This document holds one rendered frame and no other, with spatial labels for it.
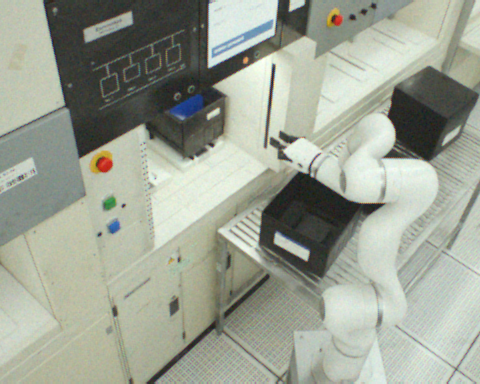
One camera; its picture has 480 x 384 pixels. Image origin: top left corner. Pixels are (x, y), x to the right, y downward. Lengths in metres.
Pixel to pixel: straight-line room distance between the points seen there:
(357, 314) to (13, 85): 0.94
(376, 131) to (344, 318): 0.48
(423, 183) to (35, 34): 0.85
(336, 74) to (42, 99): 1.72
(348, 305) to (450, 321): 1.59
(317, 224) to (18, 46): 1.30
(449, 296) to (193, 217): 1.58
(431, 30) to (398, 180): 2.08
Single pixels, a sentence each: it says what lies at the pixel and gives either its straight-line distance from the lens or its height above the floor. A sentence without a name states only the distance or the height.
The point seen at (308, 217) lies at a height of 0.77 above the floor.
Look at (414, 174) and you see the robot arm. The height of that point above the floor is 1.55.
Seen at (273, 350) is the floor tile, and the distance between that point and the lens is 2.67.
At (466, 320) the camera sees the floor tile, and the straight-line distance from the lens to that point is 3.01.
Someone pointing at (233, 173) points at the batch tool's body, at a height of 0.87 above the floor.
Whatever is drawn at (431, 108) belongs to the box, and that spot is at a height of 1.01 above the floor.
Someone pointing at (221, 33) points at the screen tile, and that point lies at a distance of 1.57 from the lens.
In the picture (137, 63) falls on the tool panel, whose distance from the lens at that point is 1.40.
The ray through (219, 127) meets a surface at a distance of 2.14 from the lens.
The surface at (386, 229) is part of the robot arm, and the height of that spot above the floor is 1.41.
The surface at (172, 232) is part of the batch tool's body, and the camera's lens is 1.93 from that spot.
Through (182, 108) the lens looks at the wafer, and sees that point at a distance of 2.09.
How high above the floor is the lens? 2.36
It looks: 45 degrees down
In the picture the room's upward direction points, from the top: 11 degrees clockwise
